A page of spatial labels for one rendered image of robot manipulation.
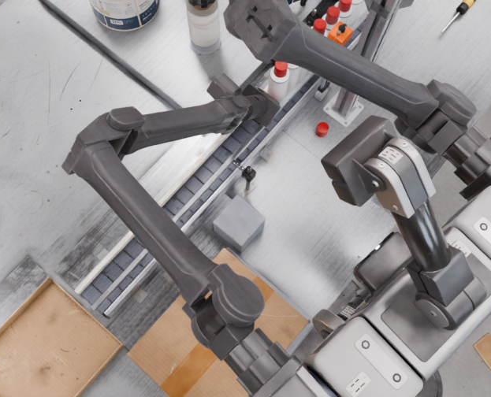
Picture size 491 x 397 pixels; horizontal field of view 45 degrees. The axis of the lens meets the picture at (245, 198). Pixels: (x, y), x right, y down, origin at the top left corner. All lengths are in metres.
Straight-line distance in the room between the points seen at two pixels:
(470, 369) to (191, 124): 1.69
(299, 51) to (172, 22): 0.95
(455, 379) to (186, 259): 1.75
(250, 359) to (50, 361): 0.80
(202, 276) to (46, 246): 0.81
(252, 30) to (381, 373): 0.52
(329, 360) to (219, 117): 0.63
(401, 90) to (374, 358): 0.42
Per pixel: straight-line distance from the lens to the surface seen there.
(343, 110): 1.70
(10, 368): 1.63
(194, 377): 1.25
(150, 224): 0.94
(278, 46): 0.87
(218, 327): 0.91
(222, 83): 1.43
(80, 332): 1.58
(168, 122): 1.17
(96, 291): 1.54
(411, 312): 0.88
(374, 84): 0.96
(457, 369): 2.53
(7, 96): 1.84
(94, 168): 0.99
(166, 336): 1.26
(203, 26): 1.62
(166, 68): 1.72
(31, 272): 1.65
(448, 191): 2.66
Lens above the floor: 2.37
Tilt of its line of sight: 73 degrees down
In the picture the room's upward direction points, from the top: 5 degrees clockwise
